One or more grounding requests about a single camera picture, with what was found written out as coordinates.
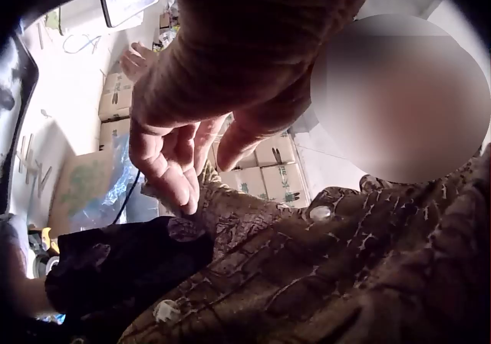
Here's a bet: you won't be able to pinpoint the person's left hand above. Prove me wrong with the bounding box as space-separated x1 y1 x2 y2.
120 0 378 216

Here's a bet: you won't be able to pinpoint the person's left little finger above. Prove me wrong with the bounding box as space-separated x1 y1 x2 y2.
120 41 155 84

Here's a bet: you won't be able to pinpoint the person's left fingers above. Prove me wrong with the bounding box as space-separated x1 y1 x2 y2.
129 114 231 216

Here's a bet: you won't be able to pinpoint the person's left thumb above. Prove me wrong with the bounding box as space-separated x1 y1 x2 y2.
216 114 282 172

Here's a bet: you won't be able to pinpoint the stack of printed cartons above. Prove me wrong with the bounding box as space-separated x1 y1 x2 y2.
98 71 312 210

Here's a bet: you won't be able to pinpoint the blue plastic bag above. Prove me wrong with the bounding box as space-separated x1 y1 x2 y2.
71 132 160 227

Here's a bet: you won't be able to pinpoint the cardboard sheet with green print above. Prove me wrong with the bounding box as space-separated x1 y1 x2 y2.
49 150 117 231

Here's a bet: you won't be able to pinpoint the black patterned cloth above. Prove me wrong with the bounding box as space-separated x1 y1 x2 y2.
44 215 215 323

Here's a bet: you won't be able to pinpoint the yellow tool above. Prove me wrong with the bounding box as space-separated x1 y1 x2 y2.
38 227 59 253

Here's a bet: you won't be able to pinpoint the person's body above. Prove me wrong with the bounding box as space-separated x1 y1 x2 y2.
117 142 491 344

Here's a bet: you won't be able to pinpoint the black cable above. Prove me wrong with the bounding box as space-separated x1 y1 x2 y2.
114 170 141 223

